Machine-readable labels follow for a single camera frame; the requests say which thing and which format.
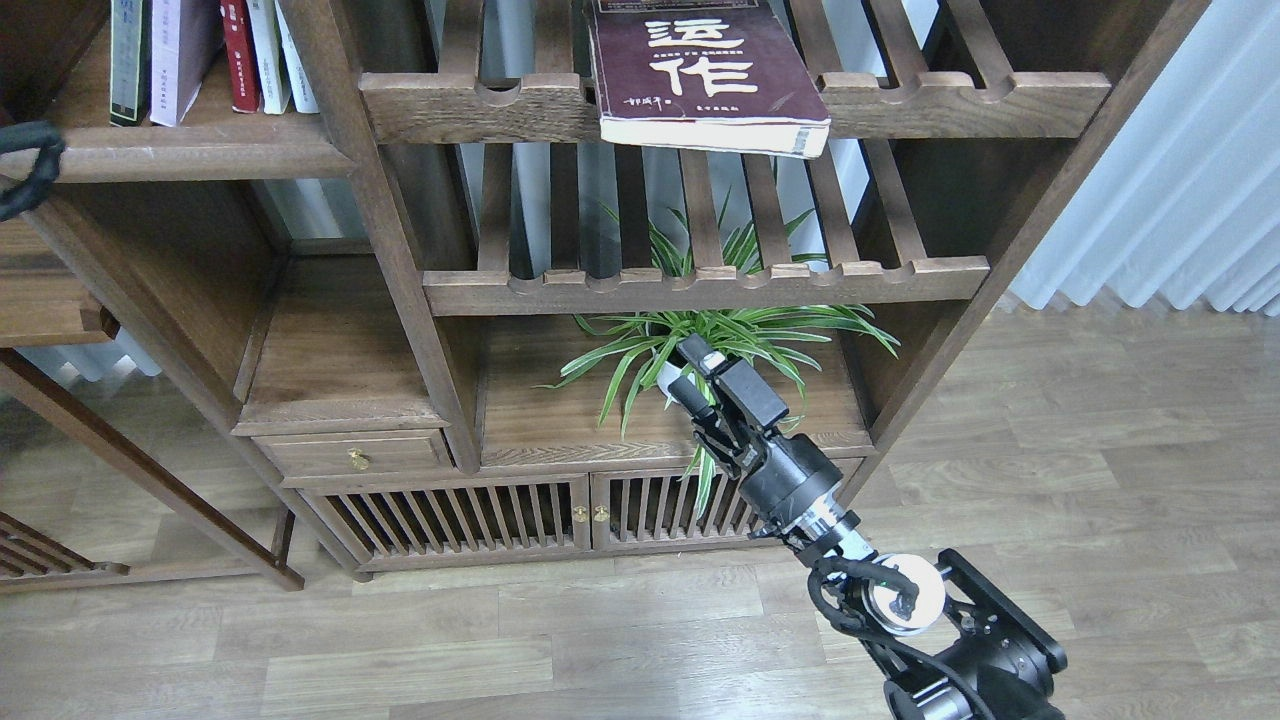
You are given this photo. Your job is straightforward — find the white curtain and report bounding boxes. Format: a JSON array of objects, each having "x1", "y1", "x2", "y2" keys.
[{"x1": 1011, "y1": 1, "x2": 1279, "y2": 318}]

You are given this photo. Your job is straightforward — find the white plant pot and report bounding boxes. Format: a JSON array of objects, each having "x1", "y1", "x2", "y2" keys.
[{"x1": 655, "y1": 363, "x2": 705, "y2": 406}]

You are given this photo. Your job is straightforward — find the green and black book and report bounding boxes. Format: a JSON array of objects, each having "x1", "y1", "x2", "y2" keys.
[{"x1": 108, "y1": 0, "x2": 152, "y2": 127}]

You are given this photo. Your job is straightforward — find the maroon book white characters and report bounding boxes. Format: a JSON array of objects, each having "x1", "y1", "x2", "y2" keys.
[{"x1": 586, "y1": 1, "x2": 831, "y2": 159}]

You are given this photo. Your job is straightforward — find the green spider plant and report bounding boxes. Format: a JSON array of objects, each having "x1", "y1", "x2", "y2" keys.
[{"x1": 539, "y1": 222, "x2": 901, "y2": 519}]

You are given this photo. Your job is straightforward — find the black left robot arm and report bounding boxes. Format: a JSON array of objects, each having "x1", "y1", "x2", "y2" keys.
[{"x1": 1, "y1": 120, "x2": 67, "y2": 222}]

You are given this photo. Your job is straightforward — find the pale lavender white book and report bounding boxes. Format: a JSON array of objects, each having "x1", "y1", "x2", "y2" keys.
[{"x1": 150, "y1": 1, "x2": 224, "y2": 127}]

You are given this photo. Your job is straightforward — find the white teal upright book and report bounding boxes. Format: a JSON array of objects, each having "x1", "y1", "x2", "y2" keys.
[{"x1": 275, "y1": 1, "x2": 320, "y2": 114}]

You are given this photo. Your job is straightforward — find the red upright book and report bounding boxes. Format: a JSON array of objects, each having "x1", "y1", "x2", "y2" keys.
[{"x1": 219, "y1": 0, "x2": 261, "y2": 114}]

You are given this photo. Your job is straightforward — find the brass drawer knob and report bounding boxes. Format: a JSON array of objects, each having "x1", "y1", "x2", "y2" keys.
[{"x1": 348, "y1": 448, "x2": 371, "y2": 471}]

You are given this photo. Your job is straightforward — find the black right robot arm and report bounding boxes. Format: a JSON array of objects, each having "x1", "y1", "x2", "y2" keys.
[{"x1": 669, "y1": 334, "x2": 1068, "y2": 719}]

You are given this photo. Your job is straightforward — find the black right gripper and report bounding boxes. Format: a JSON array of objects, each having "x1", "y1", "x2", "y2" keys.
[{"x1": 668, "y1": 333, "x2": 846, "y2": 541}]

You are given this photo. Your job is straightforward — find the dark wooden bookshelf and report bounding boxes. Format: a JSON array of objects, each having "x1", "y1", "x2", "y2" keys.
[{"x1": 3, "y1": 1, "x2": 1208, "y2": 578}]

